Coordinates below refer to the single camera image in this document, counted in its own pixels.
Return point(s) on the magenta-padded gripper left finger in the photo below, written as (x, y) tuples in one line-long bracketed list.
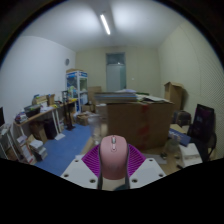
[(90, 160)]

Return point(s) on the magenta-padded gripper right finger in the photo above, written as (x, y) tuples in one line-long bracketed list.
[(136, 160)]

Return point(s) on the pink computer mouse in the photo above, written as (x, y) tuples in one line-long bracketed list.
[(113, 156)]

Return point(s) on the large brown cardboard box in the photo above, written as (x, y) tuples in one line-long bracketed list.
[(133, 125)]

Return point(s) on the blue book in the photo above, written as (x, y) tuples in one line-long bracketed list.
[(178, 136)]

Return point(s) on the pile of books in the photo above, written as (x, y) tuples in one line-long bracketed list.
[(31, 148)]

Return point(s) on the wooden side desk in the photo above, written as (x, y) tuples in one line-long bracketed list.
[(36, 115)]

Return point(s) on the blue white shelf cabinet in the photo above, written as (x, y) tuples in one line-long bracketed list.
[(76, 88)]

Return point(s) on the tall open cardboard box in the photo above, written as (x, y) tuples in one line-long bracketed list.
[(173, 95)]

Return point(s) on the black office chair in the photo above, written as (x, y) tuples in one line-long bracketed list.
[(202, 125)]

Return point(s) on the grey door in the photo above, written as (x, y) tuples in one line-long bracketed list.
[(115, 75)]

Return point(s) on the fluorescent ceiling light tube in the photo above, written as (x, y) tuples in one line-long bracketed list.
[(105, 24)]

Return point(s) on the round wall clock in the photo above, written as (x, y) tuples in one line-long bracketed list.
[(67, 62)]

